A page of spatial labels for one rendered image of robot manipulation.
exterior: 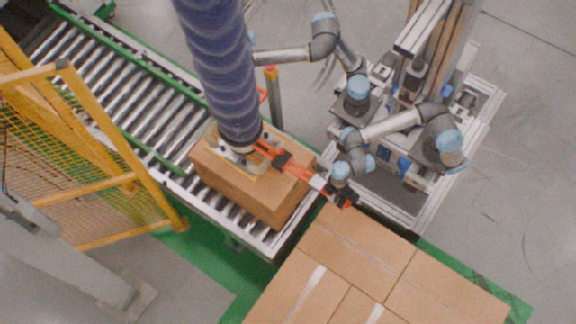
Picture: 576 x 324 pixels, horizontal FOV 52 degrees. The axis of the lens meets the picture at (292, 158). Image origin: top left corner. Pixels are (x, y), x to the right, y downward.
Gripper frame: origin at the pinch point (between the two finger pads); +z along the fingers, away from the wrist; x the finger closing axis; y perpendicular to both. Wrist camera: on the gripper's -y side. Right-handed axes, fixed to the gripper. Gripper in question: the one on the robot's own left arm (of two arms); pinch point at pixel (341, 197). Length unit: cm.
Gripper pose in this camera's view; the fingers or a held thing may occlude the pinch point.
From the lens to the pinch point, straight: 284.0
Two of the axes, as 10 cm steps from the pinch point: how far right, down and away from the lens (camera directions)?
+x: -5.9, 7.5, -3.0
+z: 0.4, 3.9, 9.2
